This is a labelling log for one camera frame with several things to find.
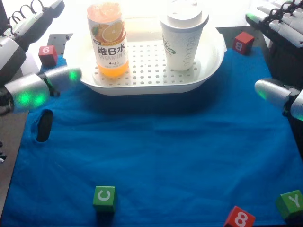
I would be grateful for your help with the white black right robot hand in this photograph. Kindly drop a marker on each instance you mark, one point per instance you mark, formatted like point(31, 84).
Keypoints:
point(284, 26)

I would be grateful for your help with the orange juice bottle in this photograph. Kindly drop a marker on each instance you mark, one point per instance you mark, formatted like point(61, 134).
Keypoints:
point(111, 52)

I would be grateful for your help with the white cup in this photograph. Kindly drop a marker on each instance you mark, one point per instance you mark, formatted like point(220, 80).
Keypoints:
point(181, 45)

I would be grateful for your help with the white perforated tray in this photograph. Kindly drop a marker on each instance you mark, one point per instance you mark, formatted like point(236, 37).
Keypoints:
point(146, 80)

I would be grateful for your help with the red block with letter B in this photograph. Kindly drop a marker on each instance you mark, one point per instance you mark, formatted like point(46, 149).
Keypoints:
point(242, 43)

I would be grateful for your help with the green block with letter Y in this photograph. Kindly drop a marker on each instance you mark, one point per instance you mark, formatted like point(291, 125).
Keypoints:
point(292, 204)

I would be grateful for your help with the blue cloth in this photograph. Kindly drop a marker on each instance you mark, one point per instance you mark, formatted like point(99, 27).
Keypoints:
point(151, 153)

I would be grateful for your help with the red block with digit eight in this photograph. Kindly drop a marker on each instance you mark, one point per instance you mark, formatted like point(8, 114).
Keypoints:
point(240, 218)

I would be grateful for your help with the red block with digit six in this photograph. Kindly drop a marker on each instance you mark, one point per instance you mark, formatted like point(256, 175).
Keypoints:
point(47, 55)

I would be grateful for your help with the green block with letter C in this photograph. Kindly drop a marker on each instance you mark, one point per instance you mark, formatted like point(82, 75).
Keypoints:
point(104, 198)

